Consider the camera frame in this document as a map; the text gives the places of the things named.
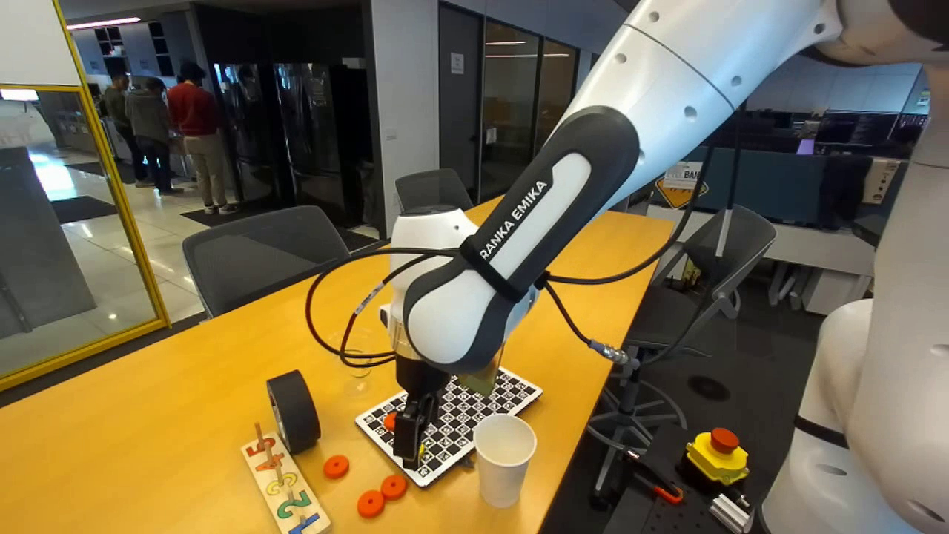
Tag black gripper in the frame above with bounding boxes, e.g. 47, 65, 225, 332
391, 356, 452, 470

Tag white paper cup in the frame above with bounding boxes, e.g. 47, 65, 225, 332
471, 414, 540, 512

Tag black white marker board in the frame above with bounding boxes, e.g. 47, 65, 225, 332
354, 365, 545, 494

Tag black tape roll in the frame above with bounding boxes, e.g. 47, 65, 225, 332
265, 368, 325, 457

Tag wooden number puzzle board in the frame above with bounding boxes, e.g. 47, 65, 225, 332
237, 423, 335, 534

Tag grey office chair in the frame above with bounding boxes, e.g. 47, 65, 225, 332
396, 166, 476, 216
182, 203, 354, 322

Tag black floor mat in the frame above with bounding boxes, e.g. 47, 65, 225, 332
47, 193, 121, 225
178, 203, 261, 230

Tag yellow red emergency stop button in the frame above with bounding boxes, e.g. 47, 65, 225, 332
686, 424, 753, 489

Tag silver metal box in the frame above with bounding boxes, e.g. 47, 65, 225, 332
709, 489, 760, 534

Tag dark glass office door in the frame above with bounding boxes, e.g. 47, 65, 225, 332
439, 3, 581, 203

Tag small yellow white sign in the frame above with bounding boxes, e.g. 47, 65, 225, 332
657, 160, 712, 211

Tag black office chair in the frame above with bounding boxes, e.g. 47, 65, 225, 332
590, 203, 781, 500

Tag yellow framed glass partition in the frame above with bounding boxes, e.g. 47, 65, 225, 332
0, 0, 172, 394

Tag person in red shirt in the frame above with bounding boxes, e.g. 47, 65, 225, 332
164, 61, 237, 216

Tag person in grey jacket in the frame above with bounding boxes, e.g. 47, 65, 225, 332
126, 79, 176, 196

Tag blue office divider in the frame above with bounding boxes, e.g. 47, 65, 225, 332
695, 145, 872, 233

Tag black looped wrist cable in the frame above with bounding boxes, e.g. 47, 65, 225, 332
304, 248, 479, 372

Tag black cable with connector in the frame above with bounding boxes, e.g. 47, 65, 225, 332
538, 145, 717, 372

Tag black orange handled tool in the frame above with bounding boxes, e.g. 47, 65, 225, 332
631, 472, 689, 512

